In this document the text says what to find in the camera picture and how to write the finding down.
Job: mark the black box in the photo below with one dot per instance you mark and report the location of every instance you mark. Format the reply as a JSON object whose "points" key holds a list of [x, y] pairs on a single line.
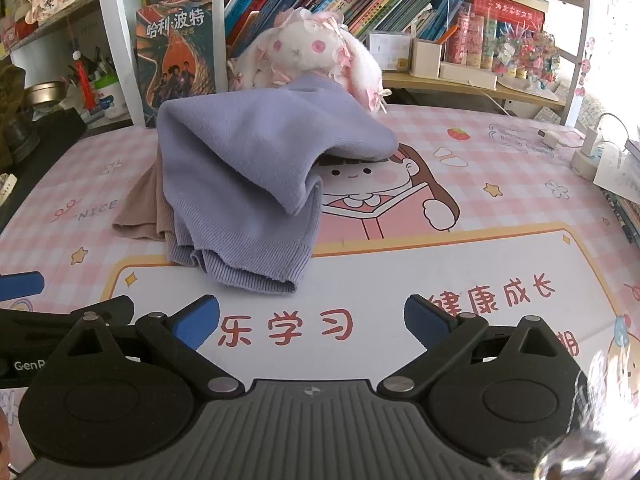
{"points": [[55, 145]]}

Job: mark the bunch of pens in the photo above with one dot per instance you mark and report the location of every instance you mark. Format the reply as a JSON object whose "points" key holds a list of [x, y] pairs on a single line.
{"points": [[92, 65]]}

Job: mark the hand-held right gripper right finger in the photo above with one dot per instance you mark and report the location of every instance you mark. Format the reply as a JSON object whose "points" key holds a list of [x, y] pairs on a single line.
{"points": [[430, 322]]}

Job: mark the red box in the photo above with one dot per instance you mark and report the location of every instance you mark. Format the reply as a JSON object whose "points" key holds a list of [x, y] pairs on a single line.
{"points": [[507, 10]]}

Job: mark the dragon cover novel book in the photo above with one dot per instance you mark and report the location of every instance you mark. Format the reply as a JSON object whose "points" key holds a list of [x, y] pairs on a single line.
{"points": [[175, 50]]}

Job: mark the red tassel ornament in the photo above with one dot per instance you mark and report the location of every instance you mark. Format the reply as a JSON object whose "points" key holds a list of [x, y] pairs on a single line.
{"points": [[87, 87]]}

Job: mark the row of colourful craft tubes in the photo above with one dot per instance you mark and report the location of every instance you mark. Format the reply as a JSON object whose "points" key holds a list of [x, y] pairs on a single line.
{"points": [[500, 50]]}

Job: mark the stack of flat books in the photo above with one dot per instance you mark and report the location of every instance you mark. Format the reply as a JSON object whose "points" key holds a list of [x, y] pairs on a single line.
{"points": [[625, 215]]}

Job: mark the white bunny plush toy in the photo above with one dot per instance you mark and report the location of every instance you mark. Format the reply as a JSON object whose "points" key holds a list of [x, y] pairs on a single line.
{"points": [[300, 47]]}

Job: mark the round metal tin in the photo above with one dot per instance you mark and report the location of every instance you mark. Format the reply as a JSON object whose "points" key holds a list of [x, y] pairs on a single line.
{"points": [[45, 94]]}

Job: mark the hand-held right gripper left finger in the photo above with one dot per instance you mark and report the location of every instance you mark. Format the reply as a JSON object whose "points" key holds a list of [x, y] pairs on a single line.
{"points": [[195, 322]]}

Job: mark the dark glass jar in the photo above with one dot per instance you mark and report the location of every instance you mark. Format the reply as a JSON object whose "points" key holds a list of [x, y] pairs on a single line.
{"points": [[20, 137]]}

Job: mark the white card box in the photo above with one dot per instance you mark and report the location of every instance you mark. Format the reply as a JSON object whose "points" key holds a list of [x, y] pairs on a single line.
{"points": [[390, 50]]}

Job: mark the purple and brown sweater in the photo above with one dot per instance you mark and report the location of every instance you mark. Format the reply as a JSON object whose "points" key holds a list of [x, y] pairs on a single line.
{"points": [[240, 160]]}

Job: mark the olive green cloth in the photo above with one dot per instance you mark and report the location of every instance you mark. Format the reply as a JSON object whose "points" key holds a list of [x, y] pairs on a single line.
{"points": [[10, 100]]}

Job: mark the white desk shelf frame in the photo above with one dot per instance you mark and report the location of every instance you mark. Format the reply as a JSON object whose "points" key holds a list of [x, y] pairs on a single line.
{"points": [[120, 60]]}

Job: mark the white power strip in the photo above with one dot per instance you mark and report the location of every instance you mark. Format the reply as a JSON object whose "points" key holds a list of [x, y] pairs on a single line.
{"points": [[587, 157]]}

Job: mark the flat white box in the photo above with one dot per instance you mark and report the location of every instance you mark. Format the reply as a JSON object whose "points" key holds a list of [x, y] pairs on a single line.
{"points": [[467, 75]]}

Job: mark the white paper sheet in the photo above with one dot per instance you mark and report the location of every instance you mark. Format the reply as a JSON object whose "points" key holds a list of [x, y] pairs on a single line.
{"points": [[617, 175]]}

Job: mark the white plastic jar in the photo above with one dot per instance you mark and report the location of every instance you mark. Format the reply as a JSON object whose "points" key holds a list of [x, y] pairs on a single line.
{"points": [[111, 97]]}

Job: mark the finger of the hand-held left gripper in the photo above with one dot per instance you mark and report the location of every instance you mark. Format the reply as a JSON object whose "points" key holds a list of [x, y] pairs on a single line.
{"points": [[20, 285], [40, 322]]}

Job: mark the white charger plug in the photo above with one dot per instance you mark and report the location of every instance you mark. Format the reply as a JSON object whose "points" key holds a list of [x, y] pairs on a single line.
{"points": [[551, 138]]}

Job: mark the white pen holder box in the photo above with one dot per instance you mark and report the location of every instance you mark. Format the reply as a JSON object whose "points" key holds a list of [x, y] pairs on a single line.
{"points": [[425, 60]]}

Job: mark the white smartwatch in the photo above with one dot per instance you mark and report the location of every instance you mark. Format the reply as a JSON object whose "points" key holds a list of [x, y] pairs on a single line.
{"points": [[6, 189]]}

